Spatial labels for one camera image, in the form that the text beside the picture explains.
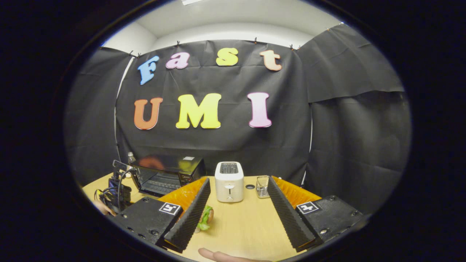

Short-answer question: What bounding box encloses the white toaster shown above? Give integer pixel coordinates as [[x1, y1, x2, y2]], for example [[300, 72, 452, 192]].
[[215, 161, 245, 203]]

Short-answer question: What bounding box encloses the metal mesh cup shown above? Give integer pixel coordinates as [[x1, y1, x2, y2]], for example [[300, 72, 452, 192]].
[[256, 176, 271, 199]]

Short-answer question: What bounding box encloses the sandwich with lettuce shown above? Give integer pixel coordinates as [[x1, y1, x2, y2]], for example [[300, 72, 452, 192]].
[[197, 205, 214, 231]]

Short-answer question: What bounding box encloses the black electric oven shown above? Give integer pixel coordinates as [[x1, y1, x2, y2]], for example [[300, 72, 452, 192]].
[[129, 156, 206, 198]]

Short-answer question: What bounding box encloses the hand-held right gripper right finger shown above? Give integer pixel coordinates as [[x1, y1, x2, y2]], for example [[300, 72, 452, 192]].
[[268, 176, 366, 252]]

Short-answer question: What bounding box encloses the black backdrop cloth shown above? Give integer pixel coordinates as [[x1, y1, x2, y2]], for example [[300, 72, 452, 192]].
[[64, 23, 412, 215]]

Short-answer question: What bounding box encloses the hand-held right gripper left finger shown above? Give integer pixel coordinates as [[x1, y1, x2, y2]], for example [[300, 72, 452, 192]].
[[109, 177, 212, 254]]

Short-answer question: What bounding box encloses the black cable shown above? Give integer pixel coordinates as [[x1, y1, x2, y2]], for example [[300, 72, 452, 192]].
[[116, 168, 136, 212]]

